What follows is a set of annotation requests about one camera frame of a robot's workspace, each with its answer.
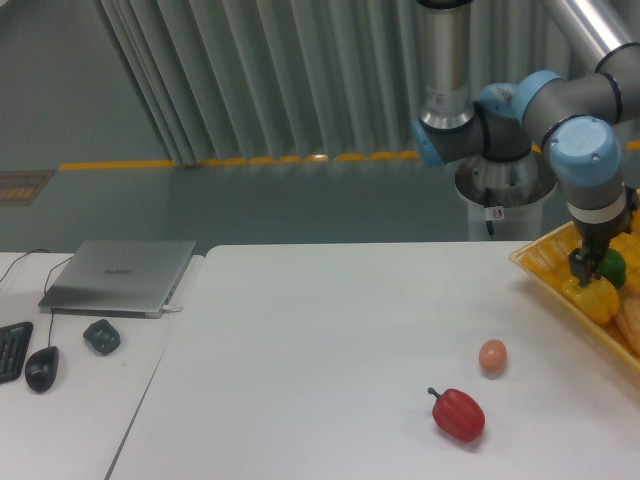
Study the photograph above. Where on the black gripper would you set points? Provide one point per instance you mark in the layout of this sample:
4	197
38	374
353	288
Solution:
599	214

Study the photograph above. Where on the green bell pepper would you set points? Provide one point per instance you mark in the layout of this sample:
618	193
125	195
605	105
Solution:
613	268

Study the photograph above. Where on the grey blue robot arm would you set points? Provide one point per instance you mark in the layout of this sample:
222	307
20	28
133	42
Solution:
570	121

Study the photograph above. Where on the yellow bell pepper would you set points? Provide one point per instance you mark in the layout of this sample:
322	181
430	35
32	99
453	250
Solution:
598	300

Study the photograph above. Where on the red bell pepper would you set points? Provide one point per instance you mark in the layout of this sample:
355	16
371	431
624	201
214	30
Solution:
457	414

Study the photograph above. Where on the bread roll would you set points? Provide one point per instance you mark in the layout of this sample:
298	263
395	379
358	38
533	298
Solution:
627	321

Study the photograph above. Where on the brown egg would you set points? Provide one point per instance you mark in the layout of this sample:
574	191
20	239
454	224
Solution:
492	357

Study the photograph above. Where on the grey pleated curtain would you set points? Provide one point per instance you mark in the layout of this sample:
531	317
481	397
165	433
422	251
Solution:
254	79

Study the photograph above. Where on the silver closed laptop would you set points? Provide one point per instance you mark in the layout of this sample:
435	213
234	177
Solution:
134	279

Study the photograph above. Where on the small black device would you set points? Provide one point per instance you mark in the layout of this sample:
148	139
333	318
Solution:
102	337

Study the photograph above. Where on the black computer mouse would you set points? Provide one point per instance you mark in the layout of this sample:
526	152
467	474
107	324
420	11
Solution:
41	369

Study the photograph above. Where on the black keyboard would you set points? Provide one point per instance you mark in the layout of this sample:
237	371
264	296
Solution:
14	343

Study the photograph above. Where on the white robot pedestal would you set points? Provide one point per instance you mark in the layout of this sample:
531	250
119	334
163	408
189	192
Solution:
505	201

